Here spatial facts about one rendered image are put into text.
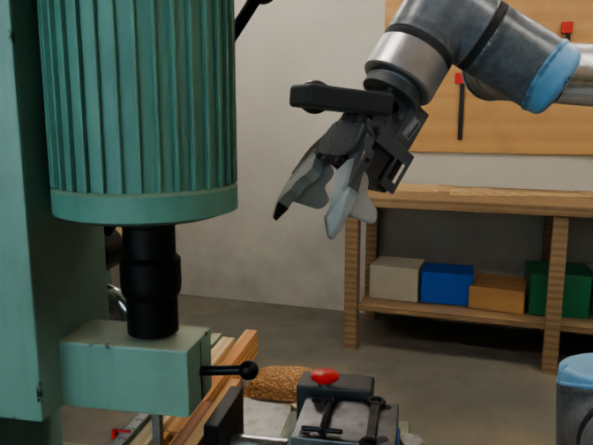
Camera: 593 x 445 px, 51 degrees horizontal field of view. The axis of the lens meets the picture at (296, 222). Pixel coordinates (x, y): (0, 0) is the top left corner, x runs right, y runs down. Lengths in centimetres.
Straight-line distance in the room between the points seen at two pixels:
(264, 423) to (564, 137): 313
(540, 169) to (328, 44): 145
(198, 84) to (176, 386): 29
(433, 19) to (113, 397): 53
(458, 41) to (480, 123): 298
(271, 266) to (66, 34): 366
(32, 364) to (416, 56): 51
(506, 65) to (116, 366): 54
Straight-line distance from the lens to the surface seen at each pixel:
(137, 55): 53
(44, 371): 65
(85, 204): 55
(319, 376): 66
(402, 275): 346
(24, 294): 62
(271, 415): 85
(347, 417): 63
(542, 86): 79
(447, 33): 75
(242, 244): 420
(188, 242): 438
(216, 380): 86
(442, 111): 375
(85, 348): 65
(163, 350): 62
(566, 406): 112
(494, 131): 374
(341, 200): 65
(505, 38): 77
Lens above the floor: 130
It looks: 10 degrees down
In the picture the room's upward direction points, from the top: straight up
